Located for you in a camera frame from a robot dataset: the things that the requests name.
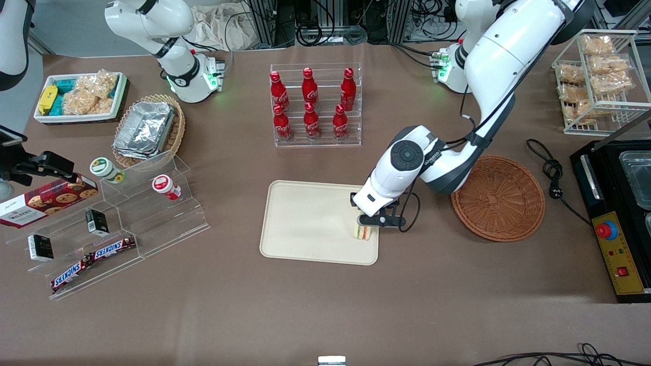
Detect aluminium frame post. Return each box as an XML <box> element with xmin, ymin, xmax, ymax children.
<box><xmin>386</xmin><ymin>0</ymin><xmax>413</xmax><ymax>42</ymax></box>
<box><xmin>246</xmin><ymin>0</ymin><xmax>297</xmax><ymax>49</ymax></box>

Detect oval light wicker basket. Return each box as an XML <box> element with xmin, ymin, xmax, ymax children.
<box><xmin>111</xmin><ymin>94</ymin><xmax>186</xmax><ymax>170</ymax></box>

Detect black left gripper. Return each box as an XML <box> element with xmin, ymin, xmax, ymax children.
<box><xmin>349</xmin><ymin>191</ymin><xmax>402</xmax><ymax>217</ymax></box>

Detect bagged cracker snack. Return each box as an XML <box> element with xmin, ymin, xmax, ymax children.
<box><xmin>581</xmin><ymin>35</ymin><xmax>615</xmax><ymax>56</ymax></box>
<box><xmin>589</xmin><ymin>55</ymin><xmax>630</xmax><ymax>75</ymax></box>
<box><xmin>557</xmin><ymin>65</ymin><xmax>586</xmax><ymax>85</ymax></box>
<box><xmin>592</xmin><ymin>71</ymin><xmax>634</xmax><ymax>96</ymax></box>
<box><xmin>561</xmin><ymin>100</ymin><xmax>597</xmax><ymax>126</ymax></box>
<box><xmin>557</xmin><ymin>84</ymin><xmax>594</xmax><ymax>103</ymax></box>

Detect yellow snack packet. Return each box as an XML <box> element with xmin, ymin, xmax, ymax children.
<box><xmin>38</xmin><ymin>85</ymin><xmax>58</xmax><ymax>115</ymax></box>

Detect round brown wicker basket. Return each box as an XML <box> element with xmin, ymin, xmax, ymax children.
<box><xmin>451</xmin><ymin>155</ymin><xmax>546</xmax><ymax>242</ymax></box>

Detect white crumpled cloth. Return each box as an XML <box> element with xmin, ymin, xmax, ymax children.
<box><xmin>189</xmin><ymin>4</ymin><xmax>256</xmax><ymax>52</ymax></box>

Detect black machine with yellow panel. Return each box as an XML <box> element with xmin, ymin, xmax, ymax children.
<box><xmin>569</xmin><ymin>139</ymin><xmax>651</xmax><ymax>304</ymax></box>

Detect black power cable with plug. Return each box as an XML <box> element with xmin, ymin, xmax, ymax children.
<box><xmin>526</xmin><ymin>138</ymin><xmax>594</xmax><ymax>227</ymax></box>

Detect black arm base cables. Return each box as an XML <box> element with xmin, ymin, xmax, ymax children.
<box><xmin>390</xmin><ymin>42</ymin><xmax>444</xmax><ymax>70</ymax></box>

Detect white wire rack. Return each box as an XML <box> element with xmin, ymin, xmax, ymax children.
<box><xmin>552</xmin><ymin>29</ymin><xmax>651</xmax><ymax>137</ymax></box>

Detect clear bag of rice crackers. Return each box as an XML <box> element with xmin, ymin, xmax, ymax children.
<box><xmin>61</xmin><ymin>91</ymin><xmax>114</xmax><ymax>116</ymax></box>
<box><xmin>75</xmin><ymin>69</ymin><xmax>119</xmax><ymax>100</ymax></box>

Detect black floor cables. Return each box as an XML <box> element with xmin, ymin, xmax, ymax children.
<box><xmin>472</xmin><ymin>343</ymin><xmax>651</xmax><ymax>366</ymax></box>

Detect small black box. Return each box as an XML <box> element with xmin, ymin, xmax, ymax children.
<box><xmin>85</xmin><ymin>208</ymin><xmax>110</xmax><ymax>237</ymax></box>
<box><xmin>27</xmin><ymin>233</ymin><xmax>54</xmax><ymax>263</ymax></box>

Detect clear container on machine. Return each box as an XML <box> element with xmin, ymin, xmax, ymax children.
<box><xmin>618</xmin><ymin>150</ymin><xmax>651</xmax><ymax>211</ymax></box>

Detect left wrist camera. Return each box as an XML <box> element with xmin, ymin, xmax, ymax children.
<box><xmin>357</xmin><ymin>213</ymin><xmax>407</xmax><ymax>228</ymax></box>

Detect clear acrylic bottle rack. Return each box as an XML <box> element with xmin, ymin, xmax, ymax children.
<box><xmin>270</xmin><ymin>63</ymin><xmax>362</xmax><ymax>148</ymax></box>

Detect beige plastic tray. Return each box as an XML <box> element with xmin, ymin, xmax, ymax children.
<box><xmin>259</xmin><ymin>180</ymin><xmax>381</xmax><ymax>266</ymax></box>

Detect grey metal bar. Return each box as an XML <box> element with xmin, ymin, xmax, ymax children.
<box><xmin>592</xmin><ymin>109</ymin><xmax>651</xmax><ymax>153</ymax></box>

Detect white rectangular snack bin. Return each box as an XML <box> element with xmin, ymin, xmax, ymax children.
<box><xmin>34</xmin><ymin>72</ymin><xmax>128</xmax><ymax>125</ymax></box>

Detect green lid white cup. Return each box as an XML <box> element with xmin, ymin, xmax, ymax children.
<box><xmin>90</xmin><ymin>157</ymin><xmax>126</xmax><ymax>185</ymax></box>

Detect snickers chocolate bar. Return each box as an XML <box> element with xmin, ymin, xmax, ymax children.
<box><xmin>50</xmin><ymin>256</ymin><xmax>95</xmax><ymax>293</ymax></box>
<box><xmin>90</xmin><ymin>235</ymin><xmax>137</xmax><ymax>261</ymax></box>

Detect stack of foil trays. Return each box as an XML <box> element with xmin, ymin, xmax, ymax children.
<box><xmin>112</xmin><ymin>101</ymin><xmax>176</xmax><ymax>160</ymax></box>

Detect clear acrylic step shelf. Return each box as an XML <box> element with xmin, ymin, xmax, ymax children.
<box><xmin>5</xmin><ymin>150</ymin><xmax>211</xmax><ymax>301</ymax></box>

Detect coiled black cables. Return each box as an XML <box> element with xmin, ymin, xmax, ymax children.
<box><xmin>296</xmin><ymin>20</ymin><xmax>368</xmax><ymax>46</ymax></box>

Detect red lid white cup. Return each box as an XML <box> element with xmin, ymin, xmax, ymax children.
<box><xmin>152</xmin><ymin>174</ymin><xmax>182</xmax><ymax>201</ymax></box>

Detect red cola bottle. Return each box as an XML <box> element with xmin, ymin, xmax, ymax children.
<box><xmin>302</xmin><ymin>67</ymin><xmax>319</xmax><ymax>107</ymax></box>
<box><xmin>270</xmin><ymin>71</ymin><xmax>290</xmax><ymax>111</ymax></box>
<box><xmin>273</xmin><ymin>104</ymin><xmax>292</xmax><ymax>142</ymax></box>
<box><xmin>340</xmin><ymin>67</ymin><xmax>357</xmax><ymax>111</ymax></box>
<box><xmin>333</xmin><ymin>104</ymin><xmax>349</xmax><ymax>139</ymax></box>
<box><xmin>304</xmin><ymin>102</ymin><xmax>321</xmax><ymax>140</ymax></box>

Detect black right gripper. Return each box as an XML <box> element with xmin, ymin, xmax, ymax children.
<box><xmin>0</xmin><ymin>147</ymin><xmax>80</xmax><ymax>187</ymax></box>

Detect red tartan cookie box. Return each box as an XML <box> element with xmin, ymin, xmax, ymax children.
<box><xmin>0</xmin><ymin>174</ymin><xmax>99</xmax><ymax>229</ymax></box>

